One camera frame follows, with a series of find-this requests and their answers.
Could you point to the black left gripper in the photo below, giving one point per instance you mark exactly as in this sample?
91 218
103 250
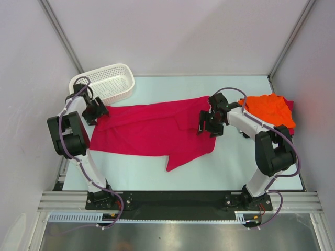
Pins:
101 111

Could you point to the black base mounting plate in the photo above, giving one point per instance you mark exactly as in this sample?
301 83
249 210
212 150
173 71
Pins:
179 205

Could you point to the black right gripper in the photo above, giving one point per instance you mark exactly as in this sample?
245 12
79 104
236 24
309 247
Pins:
204 115

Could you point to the aluminium corner post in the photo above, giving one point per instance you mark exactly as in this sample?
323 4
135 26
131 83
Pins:
56 25
292 36

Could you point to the magenta folded t shirt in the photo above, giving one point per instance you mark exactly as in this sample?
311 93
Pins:
292 125

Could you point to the orange t shirt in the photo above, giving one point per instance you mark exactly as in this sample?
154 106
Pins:
269 108

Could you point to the white perforated plastic basket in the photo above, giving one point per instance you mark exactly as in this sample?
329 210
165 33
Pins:
111 83

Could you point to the white slotted cable duct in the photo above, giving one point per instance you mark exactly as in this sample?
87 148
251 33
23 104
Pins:
70 217

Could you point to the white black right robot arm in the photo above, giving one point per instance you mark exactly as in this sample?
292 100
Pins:
274 150

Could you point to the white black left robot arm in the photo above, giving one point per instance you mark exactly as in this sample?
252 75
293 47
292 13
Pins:
70 139

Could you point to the aluminium left corner post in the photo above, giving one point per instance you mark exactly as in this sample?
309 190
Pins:
56 25

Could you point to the magenta t shirt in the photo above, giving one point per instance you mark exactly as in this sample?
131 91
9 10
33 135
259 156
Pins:
292 125
162 129

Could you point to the aluminium front frame rail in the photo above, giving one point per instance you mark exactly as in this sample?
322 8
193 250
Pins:
289 202

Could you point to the aluminium right corner post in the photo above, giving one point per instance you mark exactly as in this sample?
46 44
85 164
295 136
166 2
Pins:
292 36

